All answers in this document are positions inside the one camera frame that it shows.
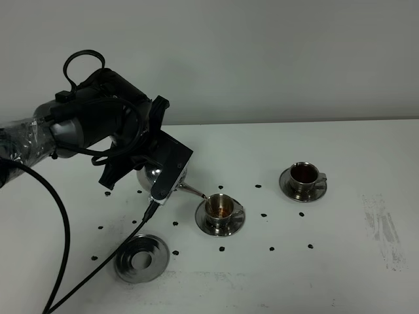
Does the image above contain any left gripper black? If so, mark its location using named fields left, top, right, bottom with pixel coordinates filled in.
left=99, top=96, right=190, bottom=190

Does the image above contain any stainless steel teapot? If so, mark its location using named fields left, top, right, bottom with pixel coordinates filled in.
left=137, top=165, right=207, bottom=199

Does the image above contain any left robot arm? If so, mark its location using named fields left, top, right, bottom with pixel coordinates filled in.
left=1, top=68, right=193, bottom=198

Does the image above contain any steel teapot coaster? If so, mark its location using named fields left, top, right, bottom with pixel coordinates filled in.
left=114, top=234, right=170, bottom=284

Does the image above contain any near steel teacup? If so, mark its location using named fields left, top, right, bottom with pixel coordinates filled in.
left=204, top=194, right=244, bottom=227

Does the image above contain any steel teacup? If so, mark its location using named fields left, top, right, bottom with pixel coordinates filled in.
left=289, top=162, right=327, bottom=192
left=204, top=194, right=244, bottom=227

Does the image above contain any near steel saucer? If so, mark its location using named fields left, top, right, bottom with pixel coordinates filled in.
left=194, top=200, right=246, bottom=237

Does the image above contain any steel saucer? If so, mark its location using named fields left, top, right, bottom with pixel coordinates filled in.
left=279, top=168, right=327, bottom=203
left=194, top=200, right=246, bottom=237

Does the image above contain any far steel teacup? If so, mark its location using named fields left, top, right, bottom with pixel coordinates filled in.
left=289, top=162, right=327, bottom=192

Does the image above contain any far steel saucer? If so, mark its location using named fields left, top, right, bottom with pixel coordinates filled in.
left=279, top=168, right=327, bottom=203

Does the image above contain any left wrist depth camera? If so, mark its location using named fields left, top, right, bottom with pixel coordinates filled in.
left=151, top=148, right=193, bottom=205

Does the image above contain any left camera black cable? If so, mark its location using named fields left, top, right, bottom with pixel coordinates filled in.
left=0, top=49, right=158, bottom=314

